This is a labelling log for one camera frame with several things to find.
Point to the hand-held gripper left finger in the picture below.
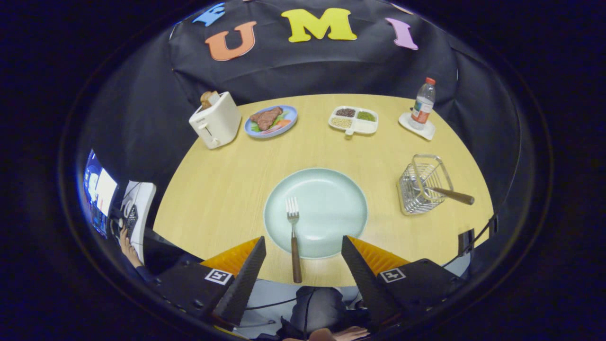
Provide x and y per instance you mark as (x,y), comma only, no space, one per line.
(244,284)

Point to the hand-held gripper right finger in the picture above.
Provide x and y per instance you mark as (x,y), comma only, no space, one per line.
(362,279)

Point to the person's dark clothing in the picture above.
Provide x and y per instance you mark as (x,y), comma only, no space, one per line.
(322,308)

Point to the pale green plate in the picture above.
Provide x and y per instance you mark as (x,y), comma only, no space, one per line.
(326,213)

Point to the white side desk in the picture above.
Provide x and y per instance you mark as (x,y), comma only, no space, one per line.
(147,199)

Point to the black keyboard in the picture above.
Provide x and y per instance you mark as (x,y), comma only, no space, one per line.
(131,220)

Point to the white divided tray with beans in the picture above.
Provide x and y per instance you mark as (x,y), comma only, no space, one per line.
(364,127)

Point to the white square coaster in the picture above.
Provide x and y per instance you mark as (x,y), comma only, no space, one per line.
(423,133)

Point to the white toaster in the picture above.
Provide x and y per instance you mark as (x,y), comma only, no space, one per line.
(218,123)

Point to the brown steak with vegetables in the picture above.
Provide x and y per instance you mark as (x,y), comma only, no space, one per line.
(267,117)

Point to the computer monitor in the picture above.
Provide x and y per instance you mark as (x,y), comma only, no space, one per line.
(102,189)

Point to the blue plate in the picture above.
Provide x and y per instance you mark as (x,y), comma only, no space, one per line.
(289,116)

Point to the clear bottle with red cap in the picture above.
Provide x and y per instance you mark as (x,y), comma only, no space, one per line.
(421,106)

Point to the toasted bread slice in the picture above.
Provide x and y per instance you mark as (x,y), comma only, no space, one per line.
(206,98)

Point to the black backdrop cloth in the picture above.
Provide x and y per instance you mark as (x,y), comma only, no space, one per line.
(307,66)

